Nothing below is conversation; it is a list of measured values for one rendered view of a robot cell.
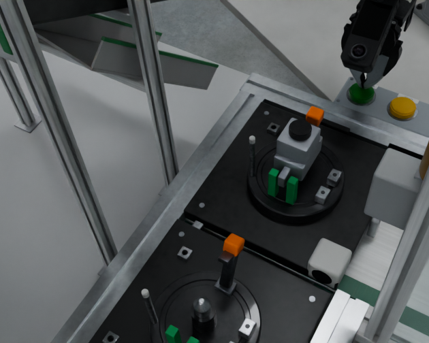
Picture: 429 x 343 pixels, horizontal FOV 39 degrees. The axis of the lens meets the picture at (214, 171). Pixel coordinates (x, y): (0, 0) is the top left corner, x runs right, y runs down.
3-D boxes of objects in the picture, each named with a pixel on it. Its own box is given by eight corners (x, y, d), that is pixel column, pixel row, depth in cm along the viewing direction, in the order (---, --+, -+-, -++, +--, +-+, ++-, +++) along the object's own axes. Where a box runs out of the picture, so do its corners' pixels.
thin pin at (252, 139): (251, 171, 88) (250, 134, 82) (256, 173, 88) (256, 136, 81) (248, 175, 88) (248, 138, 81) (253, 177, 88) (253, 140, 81)
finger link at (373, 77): (392, 75, 101) (403, 32, 93) (378, 99, 98) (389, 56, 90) (374, 69, 102) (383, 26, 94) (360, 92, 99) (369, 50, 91)
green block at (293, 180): (289, 195, 86) (291, 175, 82) (296, 199, 85) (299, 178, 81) (284, 202, 85) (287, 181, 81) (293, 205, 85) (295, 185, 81)
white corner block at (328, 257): (319, 250, 85) (321, 235, 82) (349, 264, 83) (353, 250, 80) (304, 276, 83) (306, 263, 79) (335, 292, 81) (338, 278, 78)
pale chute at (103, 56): (149, 56, 104) (160, 32, 103) (207, 90, 99) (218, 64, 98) (24, 28, 80) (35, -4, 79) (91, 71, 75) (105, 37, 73)
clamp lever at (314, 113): (308, 137, 90) (311, 104, 84) (321, 143, 90) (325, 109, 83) (297, 155, 89) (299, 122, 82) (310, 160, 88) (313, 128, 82)
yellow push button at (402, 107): (393, 101, 100) (395, 92, 98) (417, 109, 99) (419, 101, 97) (384, 117, 98) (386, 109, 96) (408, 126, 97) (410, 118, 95)
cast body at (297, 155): (293, 138, 87) (295, 105, 82) (321, 149, 86) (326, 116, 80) (265, 180, 83) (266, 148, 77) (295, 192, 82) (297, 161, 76)
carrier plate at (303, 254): (261, 109, 101) (261, 100, 99) (400, 163, 93) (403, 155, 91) (184, 217, 89) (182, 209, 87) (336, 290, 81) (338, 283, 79)
